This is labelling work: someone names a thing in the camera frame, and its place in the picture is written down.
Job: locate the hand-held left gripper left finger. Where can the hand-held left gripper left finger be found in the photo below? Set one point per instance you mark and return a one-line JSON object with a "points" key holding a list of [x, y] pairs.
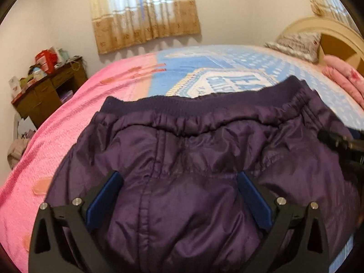
{"points": [[103, 202]]}

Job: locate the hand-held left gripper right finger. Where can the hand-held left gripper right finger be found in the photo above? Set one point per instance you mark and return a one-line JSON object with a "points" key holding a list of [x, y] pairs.
{"points": [[254, 202]]}

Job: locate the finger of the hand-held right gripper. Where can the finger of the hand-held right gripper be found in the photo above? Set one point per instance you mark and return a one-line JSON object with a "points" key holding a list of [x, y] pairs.
{"points": [[332, 139]]}

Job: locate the purple padded jacket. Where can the purple padded jacket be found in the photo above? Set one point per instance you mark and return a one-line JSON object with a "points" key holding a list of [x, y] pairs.
{"points": [[184, 148]]}

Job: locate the pile of clothes on floor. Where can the pile of clothes on floor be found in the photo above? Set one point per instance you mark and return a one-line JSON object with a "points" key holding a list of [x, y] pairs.
{"points": [[17, 153]]}

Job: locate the pink floral quilt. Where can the pink floral quilt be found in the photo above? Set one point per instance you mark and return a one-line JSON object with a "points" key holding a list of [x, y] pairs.
{"points": [[344, 76]]}

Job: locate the pink fuzzy blanket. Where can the pink fuzzy blanket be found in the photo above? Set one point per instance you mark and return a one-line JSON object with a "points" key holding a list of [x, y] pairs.
{"points": [[57, 119]]}

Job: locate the cream wooden headboard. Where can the cream wooden headboard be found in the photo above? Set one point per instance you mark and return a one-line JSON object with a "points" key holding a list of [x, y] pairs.
{"points": [[335, 39]]}

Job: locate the grey patterned pillow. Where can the grey patterned pillow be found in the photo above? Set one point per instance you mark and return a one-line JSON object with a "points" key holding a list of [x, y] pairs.
{"points": [[298, 45]]}

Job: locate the white bag beside desk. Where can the white bag beside desk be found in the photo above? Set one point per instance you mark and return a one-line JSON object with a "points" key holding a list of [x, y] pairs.
{"points": [[25, 128]]}

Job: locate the stacked boxes under desk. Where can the stacked boxes under desk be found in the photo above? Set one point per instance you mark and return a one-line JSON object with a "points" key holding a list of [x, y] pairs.
{"points": [[66, 96]]}

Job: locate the blue printed bedsheet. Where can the blue printed bedsheet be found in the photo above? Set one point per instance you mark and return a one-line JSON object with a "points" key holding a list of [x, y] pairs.
{"points": [[241, 62]]}

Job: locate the brown wooden desk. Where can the brown wooden desk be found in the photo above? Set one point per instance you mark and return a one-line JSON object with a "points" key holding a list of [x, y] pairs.
{"points": [[42, 96]]}

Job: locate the white printed box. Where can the white printed box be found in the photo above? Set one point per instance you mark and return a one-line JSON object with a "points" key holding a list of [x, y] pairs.
{"points": [[15, 86]]}

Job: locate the pale teal bag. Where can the pale teal bag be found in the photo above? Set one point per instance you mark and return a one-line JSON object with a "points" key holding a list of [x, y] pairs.
{"points": [[63, 55]]}

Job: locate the beige patterned curtain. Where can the beige patterned curtain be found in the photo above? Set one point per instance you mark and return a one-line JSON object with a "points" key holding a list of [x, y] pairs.
{"points": [[142, 11]]}

